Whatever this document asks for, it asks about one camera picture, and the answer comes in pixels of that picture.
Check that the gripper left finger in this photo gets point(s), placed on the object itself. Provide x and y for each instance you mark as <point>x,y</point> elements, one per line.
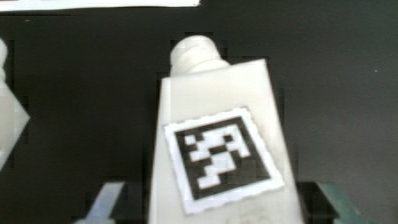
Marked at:
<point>100,212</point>

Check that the white sheet with markers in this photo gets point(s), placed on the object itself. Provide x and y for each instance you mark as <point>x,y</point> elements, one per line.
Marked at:
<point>30,5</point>

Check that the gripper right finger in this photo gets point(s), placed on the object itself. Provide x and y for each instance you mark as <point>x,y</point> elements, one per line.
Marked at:
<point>348,215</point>

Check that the white stool leg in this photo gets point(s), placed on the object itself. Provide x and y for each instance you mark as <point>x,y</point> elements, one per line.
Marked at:
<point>12,114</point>
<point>222,179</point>

